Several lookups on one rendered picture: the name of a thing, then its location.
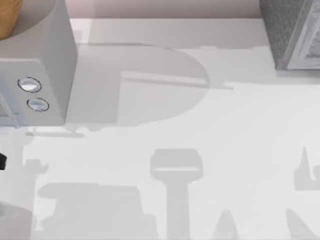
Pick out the small microwave knob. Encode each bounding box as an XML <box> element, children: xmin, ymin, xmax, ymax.
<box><xmin>26</xmin><ymin>97</ymin><xmax>50</xmax><ymax>113</ymax></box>

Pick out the large microwave knob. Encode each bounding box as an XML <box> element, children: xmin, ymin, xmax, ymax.
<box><xmin>17</xmin><ymin>76</ymin><xmax>43</xmax><ymax>94</ymax></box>

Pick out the orange bread loaf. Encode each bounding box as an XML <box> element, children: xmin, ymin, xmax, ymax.
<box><xmin>0</xmin><ymin>0</ymin><xmax>25</xmax><ymax>41</ymax></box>

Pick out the pale microwave oven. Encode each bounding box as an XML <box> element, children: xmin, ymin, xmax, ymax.
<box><xmin>0</xmin><ymin>0</ymin><xmax>78</xmax><ymax>128</ymax></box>

